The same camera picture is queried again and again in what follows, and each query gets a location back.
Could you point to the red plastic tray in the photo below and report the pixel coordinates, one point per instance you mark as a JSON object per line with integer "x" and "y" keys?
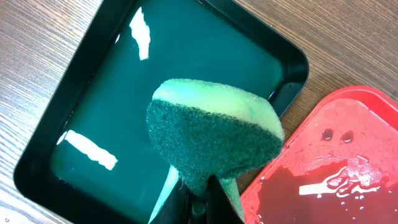
{"x": 339, "y": 166}

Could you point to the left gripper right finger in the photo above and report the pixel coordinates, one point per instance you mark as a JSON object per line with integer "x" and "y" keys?
{"x": 219, "y": 210}

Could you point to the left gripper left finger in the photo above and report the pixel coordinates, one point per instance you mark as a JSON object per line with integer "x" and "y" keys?
{"x": 176, "y": 209}

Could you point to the green sponge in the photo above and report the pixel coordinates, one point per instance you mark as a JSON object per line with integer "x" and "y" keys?
{"x": 205, "y": 129}

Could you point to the black tray with green water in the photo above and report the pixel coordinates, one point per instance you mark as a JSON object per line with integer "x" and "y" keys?
{"x": 90, "y": 159}

